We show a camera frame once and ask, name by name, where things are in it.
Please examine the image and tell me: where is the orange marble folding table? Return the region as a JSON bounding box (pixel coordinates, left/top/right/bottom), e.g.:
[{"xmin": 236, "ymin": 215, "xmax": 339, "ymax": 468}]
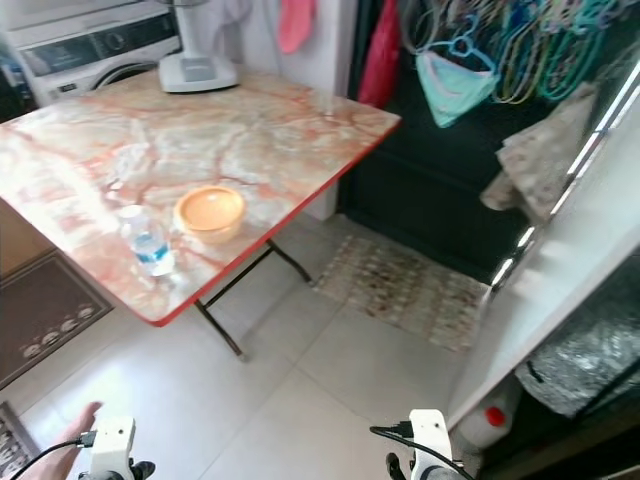
[{"xmin": 0, "ymin": 68, "xmax": 402, "ymax": 359}]

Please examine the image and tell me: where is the white jug red cap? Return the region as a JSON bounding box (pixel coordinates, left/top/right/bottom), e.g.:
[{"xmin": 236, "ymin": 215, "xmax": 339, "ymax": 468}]
[{"xmin": 454, "ymin": 378, "xmax": 527, "ymax": 451}]

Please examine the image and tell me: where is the pink hanging cloth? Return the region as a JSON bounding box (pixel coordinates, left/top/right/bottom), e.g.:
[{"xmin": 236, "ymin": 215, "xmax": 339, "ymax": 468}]
[{"xmin": 277, "ymin": 0, "xmax": 316, "ymax": 55}]

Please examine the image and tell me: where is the clear water bottle blue label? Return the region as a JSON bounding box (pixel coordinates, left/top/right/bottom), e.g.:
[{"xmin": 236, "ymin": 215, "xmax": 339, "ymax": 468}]
[{"xmin": 117, "ymin": 205, "xmax": 176, "ymax": 279}]

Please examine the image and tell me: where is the white table fan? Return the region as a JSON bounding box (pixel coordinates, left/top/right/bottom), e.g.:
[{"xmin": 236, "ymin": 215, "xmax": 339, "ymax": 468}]
[{"xmin": 158, "ymin": 0, "xmax": 239, "ymax": 95}]

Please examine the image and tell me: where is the silver foil bag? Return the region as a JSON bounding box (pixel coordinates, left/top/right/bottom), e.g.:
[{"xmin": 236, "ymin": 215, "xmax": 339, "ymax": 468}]
[{"xmin": 515, "ymin": 288, "xmax": 640, "ymax": 417}]

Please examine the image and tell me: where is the teal hanging garment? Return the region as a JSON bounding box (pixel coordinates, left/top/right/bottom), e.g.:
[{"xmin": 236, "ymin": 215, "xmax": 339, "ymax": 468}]
[{"xmin": 415, "ymin": 50, "xmax": 499, "ymax": 129}]

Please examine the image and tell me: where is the brown door mat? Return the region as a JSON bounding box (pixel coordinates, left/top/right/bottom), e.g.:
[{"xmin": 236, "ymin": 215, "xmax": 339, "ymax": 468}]
[{"xmin": 0, "ymin": 250, "xmax": 117, "ymax": 389}]

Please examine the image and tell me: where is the blue clothes hanger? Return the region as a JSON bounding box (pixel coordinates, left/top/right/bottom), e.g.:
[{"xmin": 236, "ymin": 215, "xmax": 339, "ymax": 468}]
[{"xmin": 422, "ymin": 32, "xmax": 499, "ymax": 73}]

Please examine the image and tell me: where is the light wooden cabinet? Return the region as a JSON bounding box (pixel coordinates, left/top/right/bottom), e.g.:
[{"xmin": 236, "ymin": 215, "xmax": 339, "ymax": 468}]
[{"xmin": 0, "ymin": 200, "xmax": 58, "ymax": 278}]

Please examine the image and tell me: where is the beige hanging towel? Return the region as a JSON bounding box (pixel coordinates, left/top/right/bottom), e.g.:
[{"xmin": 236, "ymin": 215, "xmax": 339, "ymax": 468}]
[{"xmin": 480, "ymin": 82, "xmax": 601, "ymax": 223}]

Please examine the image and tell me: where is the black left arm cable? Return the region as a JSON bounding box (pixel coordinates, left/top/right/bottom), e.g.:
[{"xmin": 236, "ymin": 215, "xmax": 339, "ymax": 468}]
[{"xmin": 32, "ymin": 432, "xmax": 96, "ymax": 480}]

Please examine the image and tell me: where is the orange lidded plastic bowl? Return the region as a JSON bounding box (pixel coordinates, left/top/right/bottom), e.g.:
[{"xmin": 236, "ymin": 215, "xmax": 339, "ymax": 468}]
[{"xmin": 173, "ymin": 186, "xmax": 247, "ymax": 247}]

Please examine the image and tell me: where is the white fridge door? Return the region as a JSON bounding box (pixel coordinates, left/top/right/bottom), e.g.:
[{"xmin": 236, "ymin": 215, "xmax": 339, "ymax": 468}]
[{"xmin": 445, "ymin": 92, "xmax": 640, "ymax": 429}]

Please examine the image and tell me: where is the green clothes hanger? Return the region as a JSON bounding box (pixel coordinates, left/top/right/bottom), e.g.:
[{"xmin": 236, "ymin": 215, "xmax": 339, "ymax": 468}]
[{"xmin": 535, "ymin": 0, "xmax": 616, "ymax": 103}]

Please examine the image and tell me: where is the white front-load washing machine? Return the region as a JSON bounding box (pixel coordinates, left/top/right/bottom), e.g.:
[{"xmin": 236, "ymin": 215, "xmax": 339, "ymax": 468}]
[{"xmin": 5, "ymin": 5, "xmax": 186, "ymax": 106}]

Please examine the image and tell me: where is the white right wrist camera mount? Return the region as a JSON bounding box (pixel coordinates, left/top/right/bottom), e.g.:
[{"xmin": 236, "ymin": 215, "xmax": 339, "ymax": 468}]
[{"xmin": 408, "ymin": 410, "xmax": 454, "ymax": 480}]

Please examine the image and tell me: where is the person's bare foot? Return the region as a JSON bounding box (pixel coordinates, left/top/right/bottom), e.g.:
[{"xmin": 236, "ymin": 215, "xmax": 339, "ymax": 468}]
[{"xmin": 15, "ymin": 402, "xmax": 104, "ymax": 480}]

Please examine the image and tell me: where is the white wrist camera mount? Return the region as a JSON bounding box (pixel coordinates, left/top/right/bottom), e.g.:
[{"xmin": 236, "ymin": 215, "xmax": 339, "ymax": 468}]
[
  {"xmin": 408, "ymin": 410, "xmax": 454, "ymax": 480},
  {"xmin": 89, "ymin": 418, "xmax": 137, "ymax": 480}
]

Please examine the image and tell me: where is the dark mat with white icons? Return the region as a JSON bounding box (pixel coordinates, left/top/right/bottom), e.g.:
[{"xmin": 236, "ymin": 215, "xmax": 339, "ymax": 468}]
[{"xmin": 0, "ymin": 402, "xmax": 43, "ymax": 480}]

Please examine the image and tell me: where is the beige patterned floor mat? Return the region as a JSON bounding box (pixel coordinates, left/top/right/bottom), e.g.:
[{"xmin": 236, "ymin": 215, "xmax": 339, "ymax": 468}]
[{"xmin": 310, "ymin": 235, "xmax": 491, "ymax": 353}]

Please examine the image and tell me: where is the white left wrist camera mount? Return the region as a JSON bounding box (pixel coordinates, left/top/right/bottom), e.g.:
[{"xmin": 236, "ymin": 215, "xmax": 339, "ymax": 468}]
[{"xmin": 89, "ymin": 418, "xmax": 137, "ymax": 480}]

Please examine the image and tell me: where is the red hanging cloth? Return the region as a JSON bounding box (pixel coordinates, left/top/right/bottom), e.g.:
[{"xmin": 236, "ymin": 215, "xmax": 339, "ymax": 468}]
[{"xmin": 357, "ymin": 0, "xmax": 404, "ymax": 109}]

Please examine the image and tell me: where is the grey cloth behind fan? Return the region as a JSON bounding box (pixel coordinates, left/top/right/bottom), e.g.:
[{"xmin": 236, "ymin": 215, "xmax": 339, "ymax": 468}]
[{"xmin": 210, "ymin": 0, "xmax": 254, "ymax": 51}]

